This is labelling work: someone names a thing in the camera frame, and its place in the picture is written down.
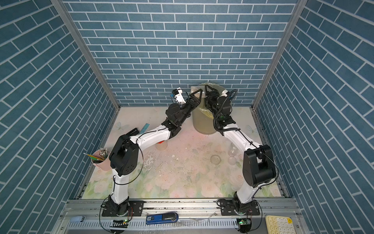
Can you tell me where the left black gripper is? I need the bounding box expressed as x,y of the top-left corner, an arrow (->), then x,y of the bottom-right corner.
176,90 -> 201,127

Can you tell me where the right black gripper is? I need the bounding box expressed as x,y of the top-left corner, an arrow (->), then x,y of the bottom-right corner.
205,87 -> 221,123

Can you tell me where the white lidded rice jar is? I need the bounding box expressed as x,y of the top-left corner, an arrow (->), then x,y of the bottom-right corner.
228,143 -> 239,157

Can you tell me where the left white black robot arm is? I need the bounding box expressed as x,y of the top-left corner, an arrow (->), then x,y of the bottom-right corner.
109,89 -> 203,205

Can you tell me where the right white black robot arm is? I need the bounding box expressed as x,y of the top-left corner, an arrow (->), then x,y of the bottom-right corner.
205,84 -> 279,208

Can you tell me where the red lidded rice jar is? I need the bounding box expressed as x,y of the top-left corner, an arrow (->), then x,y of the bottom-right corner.
155,141 -> 168,151

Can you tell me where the beige bin with yellow bag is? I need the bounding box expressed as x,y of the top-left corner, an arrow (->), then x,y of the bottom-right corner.
190,83 -> 225,135

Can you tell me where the teal ruler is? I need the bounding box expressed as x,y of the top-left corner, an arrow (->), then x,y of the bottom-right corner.
139,123 -> 150,134

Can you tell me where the black stapler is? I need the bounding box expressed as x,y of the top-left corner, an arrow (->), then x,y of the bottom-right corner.
126,128 -> 139,137

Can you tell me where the pink pen holder cup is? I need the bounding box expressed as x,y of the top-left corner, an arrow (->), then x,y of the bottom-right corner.
84,148 -> 112,171

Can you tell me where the blue black handheld device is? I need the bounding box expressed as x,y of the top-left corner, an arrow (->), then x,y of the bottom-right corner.
146,212 -> 179,225

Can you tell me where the yellow egg tray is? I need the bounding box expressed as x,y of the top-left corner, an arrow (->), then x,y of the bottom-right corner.
266,215 -> 296,234

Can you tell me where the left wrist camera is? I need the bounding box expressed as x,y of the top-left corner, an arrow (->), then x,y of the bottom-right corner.
171,87 -> 186,105

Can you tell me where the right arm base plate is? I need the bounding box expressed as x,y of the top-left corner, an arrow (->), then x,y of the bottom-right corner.
216,199 -> 260,216

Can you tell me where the white slotted cable duct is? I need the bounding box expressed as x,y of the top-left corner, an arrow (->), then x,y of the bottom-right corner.
67,218 -> 239,231

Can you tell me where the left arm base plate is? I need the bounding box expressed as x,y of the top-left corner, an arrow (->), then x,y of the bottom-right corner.
101,199 -> 144,217

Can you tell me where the aluminium mounting rail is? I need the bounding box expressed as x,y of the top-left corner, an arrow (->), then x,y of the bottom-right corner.
61,197 -> 302,218

